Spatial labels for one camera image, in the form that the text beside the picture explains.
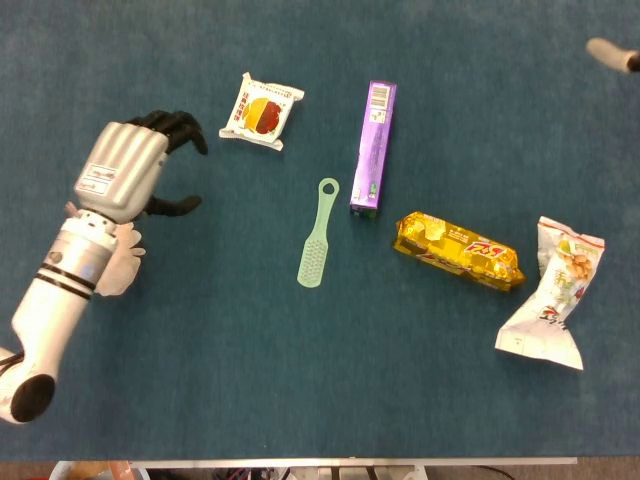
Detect white and red snack bag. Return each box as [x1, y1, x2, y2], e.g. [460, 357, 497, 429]
[494, 215, 606, 371]

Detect white table frame rail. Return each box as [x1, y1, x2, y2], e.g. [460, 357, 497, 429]
[130, 456, 579, 480]

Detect tangled red black cables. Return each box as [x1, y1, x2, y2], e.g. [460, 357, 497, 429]
[209, 467, 281, 480]

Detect white bucket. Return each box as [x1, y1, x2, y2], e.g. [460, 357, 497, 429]
[48, 459, 134, 480]

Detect gold foil snack pack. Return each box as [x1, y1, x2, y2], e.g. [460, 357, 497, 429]
[391, 210, 527, 293]

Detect white bath loofah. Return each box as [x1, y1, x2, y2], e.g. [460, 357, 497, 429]
[94, 222, 147, 297]

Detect small white pastry packet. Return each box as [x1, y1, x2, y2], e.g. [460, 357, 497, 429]
[218, 72, 306, 151]

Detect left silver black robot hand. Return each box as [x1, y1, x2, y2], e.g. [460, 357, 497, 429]
[73, 109, 209, 225]

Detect purple toothpaste box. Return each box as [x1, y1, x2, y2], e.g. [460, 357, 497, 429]
[348, 80, 399, 219]

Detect light green brush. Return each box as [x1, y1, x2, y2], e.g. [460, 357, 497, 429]
[296, 177, 341, 290]

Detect teal table cloth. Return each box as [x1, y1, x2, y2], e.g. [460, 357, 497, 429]
[0, 0, 640, 461]

